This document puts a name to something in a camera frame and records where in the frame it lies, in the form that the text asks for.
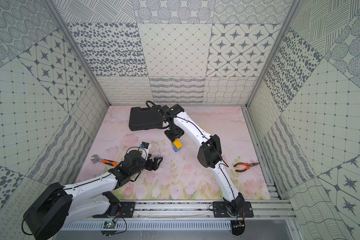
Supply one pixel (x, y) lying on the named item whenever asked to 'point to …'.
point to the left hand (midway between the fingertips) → (160, 158)
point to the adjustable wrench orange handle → (96, 158)
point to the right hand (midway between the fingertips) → (177, 139)
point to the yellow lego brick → (177, 144)
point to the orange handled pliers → (245, 164)
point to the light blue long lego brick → (175, 149)
